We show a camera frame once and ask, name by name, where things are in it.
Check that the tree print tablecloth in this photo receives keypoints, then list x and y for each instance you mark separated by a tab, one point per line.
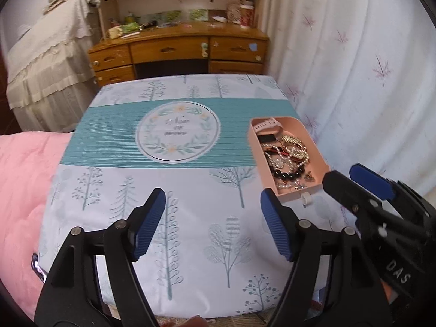
204	211

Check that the green picture card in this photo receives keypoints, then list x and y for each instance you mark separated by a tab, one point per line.
198	14
173	16

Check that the white leaf print curtain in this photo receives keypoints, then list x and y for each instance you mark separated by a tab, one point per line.
357	92

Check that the pink blanket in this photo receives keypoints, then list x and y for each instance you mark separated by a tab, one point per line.
20	194

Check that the white watch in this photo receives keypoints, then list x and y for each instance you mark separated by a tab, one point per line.
267	125

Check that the pale green drawer ornament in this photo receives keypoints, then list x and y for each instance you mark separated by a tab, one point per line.
204	50

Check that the green packet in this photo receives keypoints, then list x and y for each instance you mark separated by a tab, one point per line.
131	28

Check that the cream lace cover cloth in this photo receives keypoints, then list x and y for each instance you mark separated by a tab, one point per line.
44	58

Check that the red patterned cup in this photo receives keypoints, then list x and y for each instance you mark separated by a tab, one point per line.
247	16

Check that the pink plastic tray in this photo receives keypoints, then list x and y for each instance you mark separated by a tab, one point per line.
320	168

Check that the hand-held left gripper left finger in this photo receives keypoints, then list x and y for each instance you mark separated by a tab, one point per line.
150	224

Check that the wooden desk with drawers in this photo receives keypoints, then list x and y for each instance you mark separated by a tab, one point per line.
170	49

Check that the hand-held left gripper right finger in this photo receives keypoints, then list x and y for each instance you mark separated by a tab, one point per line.
276	228

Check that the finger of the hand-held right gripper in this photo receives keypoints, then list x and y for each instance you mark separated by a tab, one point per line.
371	180
344	190

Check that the patterned jar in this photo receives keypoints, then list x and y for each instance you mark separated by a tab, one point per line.
234	13

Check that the white tube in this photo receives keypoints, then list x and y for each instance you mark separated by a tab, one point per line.
219	19

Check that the wooden desk shelf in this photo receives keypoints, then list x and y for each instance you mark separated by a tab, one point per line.
102	17

